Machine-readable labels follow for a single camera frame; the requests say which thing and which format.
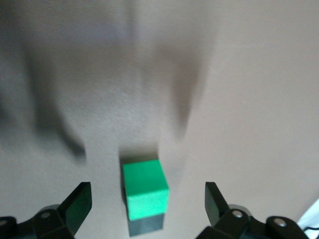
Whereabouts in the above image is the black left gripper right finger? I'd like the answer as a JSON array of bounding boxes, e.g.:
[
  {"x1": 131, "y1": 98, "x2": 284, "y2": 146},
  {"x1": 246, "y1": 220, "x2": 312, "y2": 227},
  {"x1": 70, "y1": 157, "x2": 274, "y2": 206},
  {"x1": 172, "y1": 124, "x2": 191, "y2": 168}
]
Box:
[{"x1": 196, "y1": 181, "x2": 311, "y2": 239}]

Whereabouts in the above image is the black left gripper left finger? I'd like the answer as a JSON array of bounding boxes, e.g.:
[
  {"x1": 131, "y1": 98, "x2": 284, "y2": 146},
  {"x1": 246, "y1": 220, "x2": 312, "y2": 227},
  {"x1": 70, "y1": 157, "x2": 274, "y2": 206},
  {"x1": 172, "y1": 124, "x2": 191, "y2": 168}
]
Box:
[{"x1": 0, "y1": 181, "x2": 93, "y2": 239}]

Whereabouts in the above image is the green cube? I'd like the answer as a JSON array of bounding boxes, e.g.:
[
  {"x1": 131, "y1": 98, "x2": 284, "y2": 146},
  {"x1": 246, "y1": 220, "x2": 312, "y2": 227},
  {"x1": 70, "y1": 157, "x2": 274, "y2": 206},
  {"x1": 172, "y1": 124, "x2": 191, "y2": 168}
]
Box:
[{"x1": 122, "y1": 159, "x2": 170, "y2": 221}]

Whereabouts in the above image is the brown table cover mat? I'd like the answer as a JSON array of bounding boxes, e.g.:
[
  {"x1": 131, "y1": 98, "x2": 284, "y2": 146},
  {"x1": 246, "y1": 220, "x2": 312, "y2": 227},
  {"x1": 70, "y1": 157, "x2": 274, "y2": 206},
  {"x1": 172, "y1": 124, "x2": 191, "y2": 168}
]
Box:
[{"x1": 0, "y1": 0, "x2": 319, "y2": 239}]

